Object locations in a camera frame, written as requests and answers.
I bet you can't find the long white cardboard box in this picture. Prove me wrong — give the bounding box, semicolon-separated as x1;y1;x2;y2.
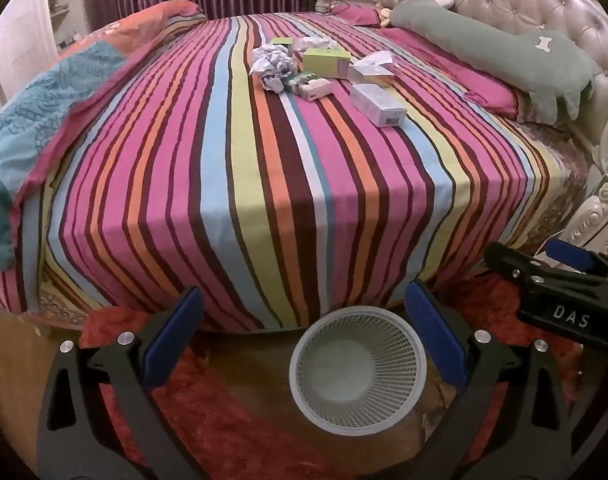
350;83;406;127

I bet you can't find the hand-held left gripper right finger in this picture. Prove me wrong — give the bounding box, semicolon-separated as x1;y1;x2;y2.
404;280;592;480

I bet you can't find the white box with green print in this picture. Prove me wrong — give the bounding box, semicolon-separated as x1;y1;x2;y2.
283;72;333;102

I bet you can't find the orange and blue quilt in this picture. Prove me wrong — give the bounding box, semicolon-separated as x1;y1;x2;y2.
0;0;207;268

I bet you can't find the cream carved nightstand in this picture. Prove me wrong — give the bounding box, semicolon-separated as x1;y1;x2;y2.
566;105;608;257

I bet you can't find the green bone-shaped pillow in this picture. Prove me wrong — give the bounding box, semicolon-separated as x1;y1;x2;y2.
390;0;596;125

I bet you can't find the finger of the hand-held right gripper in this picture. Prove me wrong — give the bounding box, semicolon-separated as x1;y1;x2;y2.
544;238;608;282
484;241;608;307

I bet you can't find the pink pillow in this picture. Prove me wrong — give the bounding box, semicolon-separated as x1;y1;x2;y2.
334;2;383;28
381;27;527;121

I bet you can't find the white wrapper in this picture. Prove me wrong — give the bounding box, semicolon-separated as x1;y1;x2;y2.
351;51;394;68

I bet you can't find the white shelf cabinet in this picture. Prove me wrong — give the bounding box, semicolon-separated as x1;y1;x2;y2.
0;0;67;101

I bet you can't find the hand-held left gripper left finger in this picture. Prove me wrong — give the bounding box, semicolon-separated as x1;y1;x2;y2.
36;286;207;480

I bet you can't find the white plastic mesh waste basket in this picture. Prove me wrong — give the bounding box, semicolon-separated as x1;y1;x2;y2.
289;307;428;436

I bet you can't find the white bedside table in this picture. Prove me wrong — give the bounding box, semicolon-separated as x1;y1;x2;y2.
315;0;380;11

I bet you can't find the red shaggy rug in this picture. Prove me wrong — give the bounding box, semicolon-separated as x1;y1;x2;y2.
79;267;590;480

